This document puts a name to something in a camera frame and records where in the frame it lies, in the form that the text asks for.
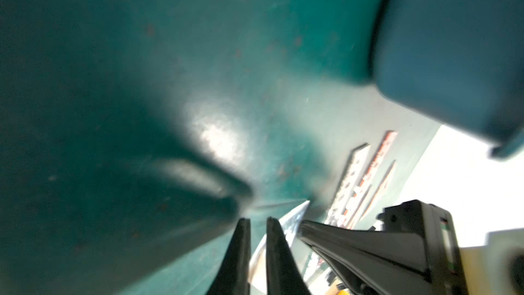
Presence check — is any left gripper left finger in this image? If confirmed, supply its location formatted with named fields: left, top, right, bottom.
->
left=206, top=218, right=251, bottom=295

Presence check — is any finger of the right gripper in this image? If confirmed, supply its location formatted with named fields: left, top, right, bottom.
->
left=298, top=221, right=428, bottom=273
left=319, top=253, right=430, bottom=294

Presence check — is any green table mat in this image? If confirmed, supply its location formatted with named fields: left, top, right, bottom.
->
left=1, top=0, right=439, bottom=294

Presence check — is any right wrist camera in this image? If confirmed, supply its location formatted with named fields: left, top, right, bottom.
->
left=461, top=229, right=523, bottom=295

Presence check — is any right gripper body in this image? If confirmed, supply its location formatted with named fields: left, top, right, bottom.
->
left=371, top=200, right=469, bottom=294

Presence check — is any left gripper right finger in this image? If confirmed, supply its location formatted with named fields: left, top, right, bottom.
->
left=266, top=217, right=310, bottom=295

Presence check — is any tall clear triangle ruler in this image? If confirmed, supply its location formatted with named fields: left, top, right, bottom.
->
left=360, top=161, right=397, bottom=220

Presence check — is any clear stencil ruler narrow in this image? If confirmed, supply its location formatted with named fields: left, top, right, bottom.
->
left=343, top=131, right=398, bottom=229

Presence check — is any clear stencil ruler wide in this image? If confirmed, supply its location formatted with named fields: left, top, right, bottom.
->
left=324, top=143, right=371, bottom=225

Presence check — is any blue plastic storage box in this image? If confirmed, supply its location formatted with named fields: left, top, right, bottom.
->
left=369, top=0, right=523, bottom=159

